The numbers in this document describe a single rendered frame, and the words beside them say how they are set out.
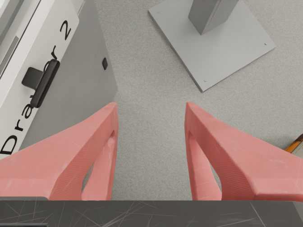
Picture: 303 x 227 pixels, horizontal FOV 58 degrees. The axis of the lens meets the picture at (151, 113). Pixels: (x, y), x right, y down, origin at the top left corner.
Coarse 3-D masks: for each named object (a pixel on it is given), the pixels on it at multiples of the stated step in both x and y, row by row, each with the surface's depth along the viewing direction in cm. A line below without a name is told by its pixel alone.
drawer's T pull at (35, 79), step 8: (48, 64) 39; (56, 64) 39; (32, 72) 38; (40, 72) 38; (48, 72) 38; (56, 72) 40; (24, 80) 38; (32, 80) 38; (40, 80) 38; (48, 80) 38; (32, 88) 38; (40, 88) 38; (48, 88) 39; (40, 96) 38; (32, 104) 38; (40, 104) 38
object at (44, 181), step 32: (96, 128) 9; (0, 160) 6; (32, 160) 6; (64, 160) 6; (96, 160) 11; (0, 192) 5; (32, 192) 5; (64, 192) 6; (96, 192) 11; (0, 224) 5; (32, 224) 5; (64, 224) 5; (96, 224) 5; (128, 224) 5; (160, 224) 5; (192, 224) 5; (224, 224) 5; (256, 224) 5; (288, 224) 5
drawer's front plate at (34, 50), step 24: (48, 0) 39; (48, 24) 40; (72, 24) 48; (24, 48) 37; (48, 48) 42; (24, 72) 38; (0, 96) 36; (24, 96) 41; (0, 120) 37; (24, 120) 43; (0, 144) 39
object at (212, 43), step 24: (168, 0) 139; (192, 0) 139; (216, 0) 107; (240, 0) 141; (168, 24) 136; (192, 24) 136; (216, 24) 133; (240, 24) 138; (192, 48) 134; (216, 48) 135; (240, 48) 136; (264, 48) 137; (192, 72) 133; (216, 72) 133
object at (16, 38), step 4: (16, 36) 36; (16, 40) 37; (12, 44) 36; (12, 48) 36; (8, 52) 36; (8, 56) 36; (4, 60) 36; (0, 64) 35; (4, 64) 36; (0, 68) 36; (0, 72) 36
